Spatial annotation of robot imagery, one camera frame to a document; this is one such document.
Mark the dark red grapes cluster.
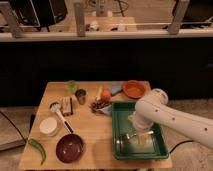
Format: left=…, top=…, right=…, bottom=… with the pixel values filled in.
left=90, top=100, right=111, bottom=113

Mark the white round lidded container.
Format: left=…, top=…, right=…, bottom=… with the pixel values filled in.
left=39, top=117, right=58, bottom=136

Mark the blue cloth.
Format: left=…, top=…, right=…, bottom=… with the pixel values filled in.
left=108, top=84, right=122, bottom=96

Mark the dark purple bowl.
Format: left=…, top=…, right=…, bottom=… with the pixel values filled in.
left=56, top=134, right=84, bottom=163

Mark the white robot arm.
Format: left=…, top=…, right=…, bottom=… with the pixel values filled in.
left=130, top=88, right=213, bottom=149

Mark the green plastic tray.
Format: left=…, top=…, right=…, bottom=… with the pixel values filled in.
left=111, top=102, right=169, bottom=160

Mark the yellow banana toy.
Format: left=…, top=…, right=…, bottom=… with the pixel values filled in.
left=96, top=86, right=103, bottom=101

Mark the green translucent cup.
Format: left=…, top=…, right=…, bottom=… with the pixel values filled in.
left=67, top=80, right=77, bottom=94

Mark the black cable on floor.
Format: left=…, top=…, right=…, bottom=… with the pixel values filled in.
left=169, top=139, right=194, bottom=154

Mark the orange toy fruit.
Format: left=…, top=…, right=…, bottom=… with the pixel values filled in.
left=101, top=90, right=111, bottom=101

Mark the wooden table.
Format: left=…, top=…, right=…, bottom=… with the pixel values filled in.
left=19, top=82, right=172, bottom=170

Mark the orange ceramic bowl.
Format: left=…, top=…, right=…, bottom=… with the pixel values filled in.
left=122, top=80, right=146, bottom=99

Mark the white-headed dish brush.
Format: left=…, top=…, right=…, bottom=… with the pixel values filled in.
left=50, top=102, right=73, bottom=133

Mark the silver metal fork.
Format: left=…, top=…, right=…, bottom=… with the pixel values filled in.
left=120, top=131, right=154, bottom=141

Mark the wooden block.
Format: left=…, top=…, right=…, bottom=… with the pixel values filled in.
left=62, top=97, right=73, bottom=116

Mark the green chili pepper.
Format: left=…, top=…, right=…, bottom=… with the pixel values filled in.
left=28, top=139, right=46, bottom=164

